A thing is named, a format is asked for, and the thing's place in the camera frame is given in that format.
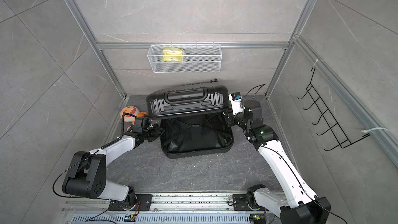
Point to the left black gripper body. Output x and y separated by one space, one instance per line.
154 132

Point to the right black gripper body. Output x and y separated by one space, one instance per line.
233 120

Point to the black hard-shell suitcase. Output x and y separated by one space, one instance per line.
194 118

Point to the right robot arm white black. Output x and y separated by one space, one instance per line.
300 205

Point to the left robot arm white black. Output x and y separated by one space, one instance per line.
86 176

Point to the orange shark plush toy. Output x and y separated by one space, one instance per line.
132 112

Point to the yellow green packet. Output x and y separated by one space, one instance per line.
173 54

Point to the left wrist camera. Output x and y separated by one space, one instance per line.
141 123

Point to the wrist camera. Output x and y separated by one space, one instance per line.
235 100
141 123

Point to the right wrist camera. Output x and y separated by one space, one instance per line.
235 100

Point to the white wire mesh basket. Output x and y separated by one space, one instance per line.
198 59

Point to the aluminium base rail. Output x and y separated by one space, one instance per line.
179 202

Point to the black wire hook rack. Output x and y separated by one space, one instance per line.
326 116

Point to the white perforated cable tray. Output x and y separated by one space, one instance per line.
166 218

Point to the aluminium frame profile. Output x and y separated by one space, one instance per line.
384 138

